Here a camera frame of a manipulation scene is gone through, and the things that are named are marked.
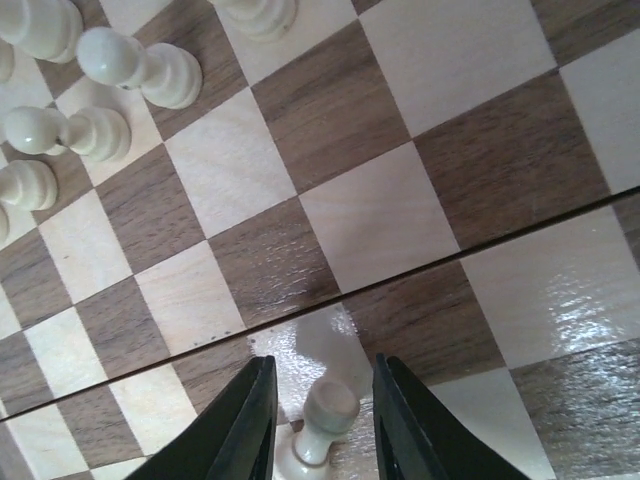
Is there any wooden chess board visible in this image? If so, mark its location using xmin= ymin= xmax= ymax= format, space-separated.
xmin=1 ymin=1 xmax=639 ymax=479

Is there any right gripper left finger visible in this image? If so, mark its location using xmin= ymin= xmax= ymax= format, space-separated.
xmin=132 ymin=356 xmax=278 ymax=480

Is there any light piece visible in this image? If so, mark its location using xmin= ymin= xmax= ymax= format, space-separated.
xmin=273 ymin=377 xmax=360 ymax=479

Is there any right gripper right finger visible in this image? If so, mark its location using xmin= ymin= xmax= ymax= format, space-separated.
xmin=373 ymin=353 xmax=527 ymax=479

